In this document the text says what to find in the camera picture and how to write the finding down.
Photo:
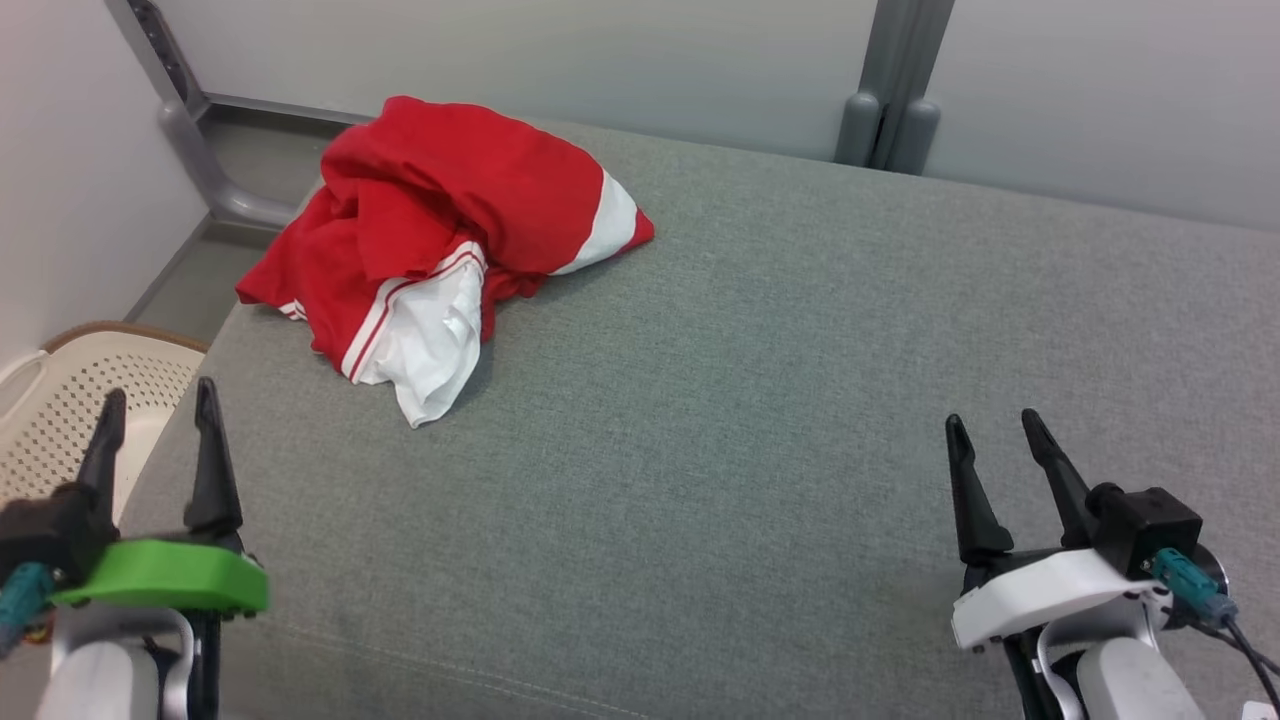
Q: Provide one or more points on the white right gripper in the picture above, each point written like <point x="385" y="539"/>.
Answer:
<point x="1045" y="590"/>

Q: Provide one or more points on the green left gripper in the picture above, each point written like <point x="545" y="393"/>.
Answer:
<point x="165" y="578"/>

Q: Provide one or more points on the red white-sleeved jersey shirt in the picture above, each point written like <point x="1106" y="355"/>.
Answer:
<point x="400" y="330"/>

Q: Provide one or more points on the cream perforated laundry basket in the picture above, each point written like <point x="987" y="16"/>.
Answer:
<point x="70" y="390"/>

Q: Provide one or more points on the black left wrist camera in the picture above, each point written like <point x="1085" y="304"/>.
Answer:
<point x="45" y="525"/>

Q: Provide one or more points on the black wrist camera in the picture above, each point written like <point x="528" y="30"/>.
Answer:
<point x="45" y="525"/>
<point x="1150" y="525"/>

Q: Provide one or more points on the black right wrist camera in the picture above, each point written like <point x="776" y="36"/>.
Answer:
<point x="1150" y="525"/>

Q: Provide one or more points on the grey slotted corner post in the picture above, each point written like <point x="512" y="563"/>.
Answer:
<point x="190" y="130"/>

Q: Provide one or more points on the grey double partition post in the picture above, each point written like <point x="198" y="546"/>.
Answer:
<point x="890" y="90"/>

